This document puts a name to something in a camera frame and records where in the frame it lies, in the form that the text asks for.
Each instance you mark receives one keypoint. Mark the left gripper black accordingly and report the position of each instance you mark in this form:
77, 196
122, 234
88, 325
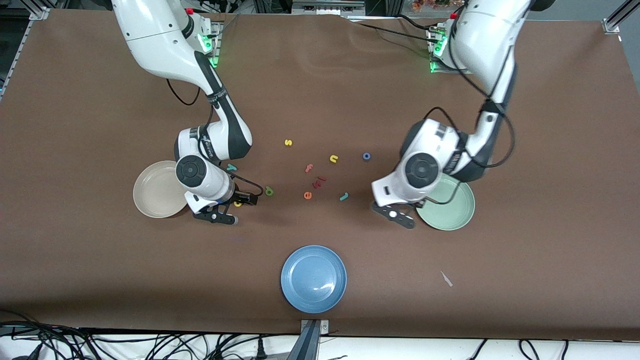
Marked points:
418, 205

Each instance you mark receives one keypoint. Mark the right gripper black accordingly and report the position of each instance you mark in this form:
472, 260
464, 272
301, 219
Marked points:
242, 198

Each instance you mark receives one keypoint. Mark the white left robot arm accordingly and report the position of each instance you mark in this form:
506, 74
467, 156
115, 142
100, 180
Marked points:
490, 45

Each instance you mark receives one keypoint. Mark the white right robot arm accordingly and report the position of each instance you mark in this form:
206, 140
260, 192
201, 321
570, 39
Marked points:
160, 45

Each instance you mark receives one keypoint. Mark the light green plate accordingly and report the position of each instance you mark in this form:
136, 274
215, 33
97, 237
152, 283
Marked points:
450, 212

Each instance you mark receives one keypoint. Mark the white paper scrap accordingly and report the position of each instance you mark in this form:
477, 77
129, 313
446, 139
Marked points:
446, 279

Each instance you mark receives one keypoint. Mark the beige brown plate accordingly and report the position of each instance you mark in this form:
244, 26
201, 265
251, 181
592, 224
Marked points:
155, 192

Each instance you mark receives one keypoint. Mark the blue plate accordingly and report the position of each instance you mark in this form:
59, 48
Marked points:
313, 279

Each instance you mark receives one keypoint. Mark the brown table cover sheet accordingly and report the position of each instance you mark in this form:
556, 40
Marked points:
320, 75

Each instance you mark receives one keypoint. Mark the black power plug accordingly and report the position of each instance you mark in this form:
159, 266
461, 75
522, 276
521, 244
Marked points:
260, 350

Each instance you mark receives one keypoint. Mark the orange artificial flowers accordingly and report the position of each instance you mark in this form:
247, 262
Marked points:
430, 5

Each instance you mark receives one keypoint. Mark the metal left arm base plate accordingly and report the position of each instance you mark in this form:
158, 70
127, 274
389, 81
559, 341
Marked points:
434, 60

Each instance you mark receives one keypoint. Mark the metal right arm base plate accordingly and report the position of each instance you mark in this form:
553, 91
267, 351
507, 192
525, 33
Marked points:
216, 50

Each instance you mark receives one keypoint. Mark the metal post with bracket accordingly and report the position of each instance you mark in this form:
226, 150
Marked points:
310, 345

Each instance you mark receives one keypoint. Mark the metal frame behind table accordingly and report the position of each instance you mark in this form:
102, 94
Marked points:
327, 7

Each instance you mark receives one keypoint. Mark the silver corner bracket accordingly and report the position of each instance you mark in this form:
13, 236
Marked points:
611, 26
39, 12

